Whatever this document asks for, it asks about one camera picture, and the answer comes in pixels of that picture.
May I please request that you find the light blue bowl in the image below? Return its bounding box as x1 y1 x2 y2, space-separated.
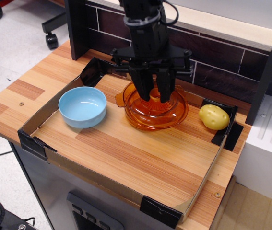
58 86 106 129

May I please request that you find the white toy sink unit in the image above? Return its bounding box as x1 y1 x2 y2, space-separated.
234 95 272 199

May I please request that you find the orange transparent pot lid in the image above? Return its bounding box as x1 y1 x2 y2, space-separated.
124 85 189 131

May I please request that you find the cardboard fence with black tape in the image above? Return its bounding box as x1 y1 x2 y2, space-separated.
18 58 250 230

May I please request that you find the orange transparent pot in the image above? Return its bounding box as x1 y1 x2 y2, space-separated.
115 80 186 131

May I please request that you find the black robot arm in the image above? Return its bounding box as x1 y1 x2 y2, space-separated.
111 0 192 103

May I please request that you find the black oven control panel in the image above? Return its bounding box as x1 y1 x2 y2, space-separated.
67 191 125 230

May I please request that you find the black office chair base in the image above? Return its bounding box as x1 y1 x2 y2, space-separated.
42 12 67 50

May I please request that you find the yellow plastic potato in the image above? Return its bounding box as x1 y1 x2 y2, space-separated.
199 104 230 130

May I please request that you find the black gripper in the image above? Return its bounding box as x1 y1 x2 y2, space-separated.
111 20 193 102

